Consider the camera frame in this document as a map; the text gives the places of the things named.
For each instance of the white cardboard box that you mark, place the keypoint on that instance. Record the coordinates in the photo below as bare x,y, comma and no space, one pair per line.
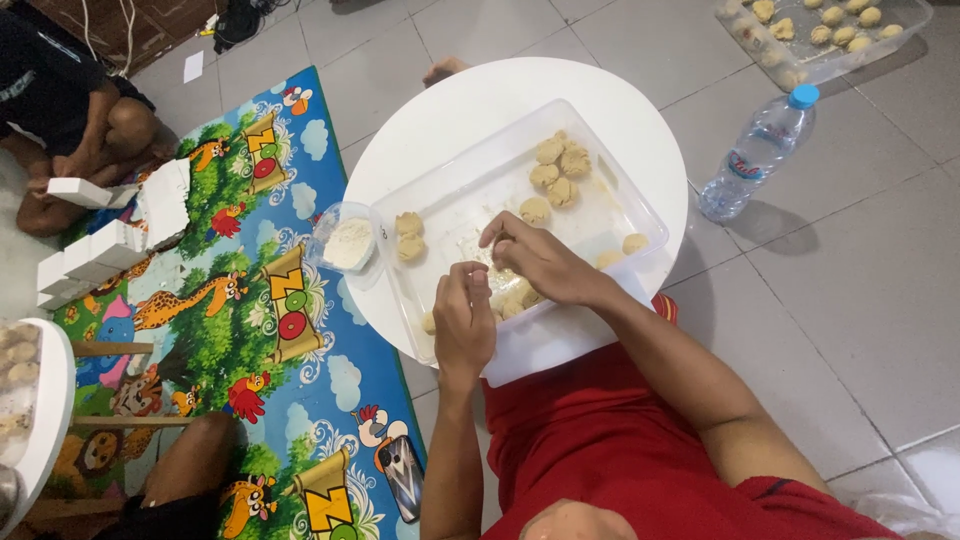
79,191

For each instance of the white side table with tray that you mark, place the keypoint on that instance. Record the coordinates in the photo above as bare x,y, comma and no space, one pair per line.
49,405

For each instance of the person's right hand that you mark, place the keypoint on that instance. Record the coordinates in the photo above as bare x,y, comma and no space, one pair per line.
551,262

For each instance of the white flour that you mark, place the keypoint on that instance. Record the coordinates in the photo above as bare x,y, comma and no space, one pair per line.
348,241

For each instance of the small clear plastic container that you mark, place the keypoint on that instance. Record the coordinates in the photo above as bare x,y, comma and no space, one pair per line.
321,244

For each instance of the stack of white boxes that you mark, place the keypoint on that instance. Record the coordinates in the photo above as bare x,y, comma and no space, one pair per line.
94,262

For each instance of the clear plastic tray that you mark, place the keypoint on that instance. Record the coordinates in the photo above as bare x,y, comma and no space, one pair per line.
480,191

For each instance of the round white table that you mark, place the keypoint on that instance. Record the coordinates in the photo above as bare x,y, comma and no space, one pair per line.
465,112

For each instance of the person's red clothing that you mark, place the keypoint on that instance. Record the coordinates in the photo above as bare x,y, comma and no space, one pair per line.
600,450

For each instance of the black bag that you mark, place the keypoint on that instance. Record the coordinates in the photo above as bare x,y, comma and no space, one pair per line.
236,24

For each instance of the black smartphone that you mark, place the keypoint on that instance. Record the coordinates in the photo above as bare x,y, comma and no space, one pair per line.
403,480

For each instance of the clear plastic tray lid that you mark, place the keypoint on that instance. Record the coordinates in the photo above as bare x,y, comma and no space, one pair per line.
570,351

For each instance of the group of cookie dough balls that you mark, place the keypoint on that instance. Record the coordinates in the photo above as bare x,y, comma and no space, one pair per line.
562,193

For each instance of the person's left hand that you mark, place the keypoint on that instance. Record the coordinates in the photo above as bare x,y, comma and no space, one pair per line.
465,326

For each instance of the person's right fingers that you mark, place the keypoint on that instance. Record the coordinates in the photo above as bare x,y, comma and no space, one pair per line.
504,229

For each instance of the white cloth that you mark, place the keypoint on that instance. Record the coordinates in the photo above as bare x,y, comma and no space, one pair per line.
911,510

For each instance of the brown wooden cabinet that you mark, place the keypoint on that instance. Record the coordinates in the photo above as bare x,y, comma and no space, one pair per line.
161,26

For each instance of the clear water bottle blue cap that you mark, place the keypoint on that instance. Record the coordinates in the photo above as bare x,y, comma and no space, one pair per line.
757,154

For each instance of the colourful animal play mat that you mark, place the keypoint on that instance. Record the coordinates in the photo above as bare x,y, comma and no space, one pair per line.
247,322

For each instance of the white paper sheet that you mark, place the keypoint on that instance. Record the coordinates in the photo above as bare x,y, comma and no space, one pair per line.
193,67

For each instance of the person's foot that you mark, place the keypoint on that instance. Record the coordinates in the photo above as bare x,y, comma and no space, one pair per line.
442,70

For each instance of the pile of flat white cartons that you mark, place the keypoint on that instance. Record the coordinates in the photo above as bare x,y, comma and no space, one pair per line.
166,202

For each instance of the plastic tray with dough pieces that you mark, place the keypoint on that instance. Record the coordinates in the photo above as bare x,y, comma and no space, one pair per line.
825,34

